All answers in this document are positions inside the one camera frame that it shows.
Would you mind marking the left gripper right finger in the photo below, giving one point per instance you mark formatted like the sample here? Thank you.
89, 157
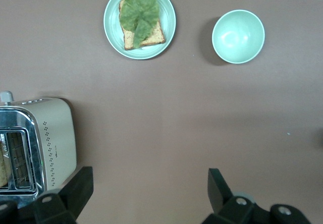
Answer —
219, 191

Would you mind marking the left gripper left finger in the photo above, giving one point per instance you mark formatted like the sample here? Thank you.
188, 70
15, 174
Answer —
73, 191

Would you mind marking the beige chrome toaster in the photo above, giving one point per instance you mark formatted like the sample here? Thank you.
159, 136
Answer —
58, 133

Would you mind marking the green bowl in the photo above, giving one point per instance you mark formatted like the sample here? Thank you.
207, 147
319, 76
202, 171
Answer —
237, 37

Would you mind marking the toast bread slice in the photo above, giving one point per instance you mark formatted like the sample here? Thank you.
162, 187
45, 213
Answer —
156, 36

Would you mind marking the green plate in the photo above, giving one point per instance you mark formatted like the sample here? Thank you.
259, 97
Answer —
166, 19

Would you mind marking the green lettuce leaf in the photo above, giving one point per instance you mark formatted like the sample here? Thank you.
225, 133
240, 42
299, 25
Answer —
138, 12

